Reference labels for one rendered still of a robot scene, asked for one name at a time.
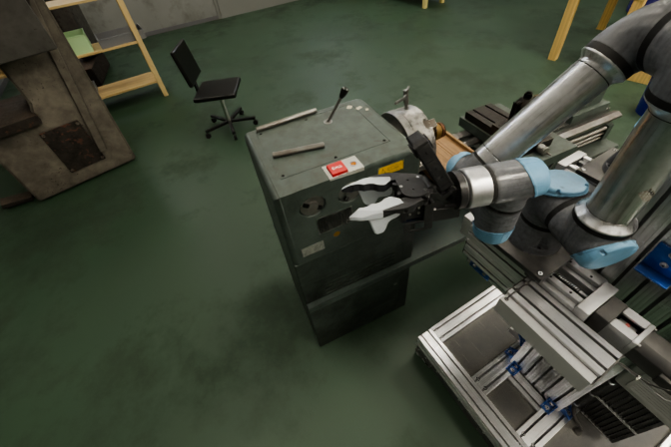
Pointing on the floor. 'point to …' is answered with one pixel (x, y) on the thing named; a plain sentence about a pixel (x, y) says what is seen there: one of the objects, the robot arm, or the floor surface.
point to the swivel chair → (228, 88)
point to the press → (48, 101)
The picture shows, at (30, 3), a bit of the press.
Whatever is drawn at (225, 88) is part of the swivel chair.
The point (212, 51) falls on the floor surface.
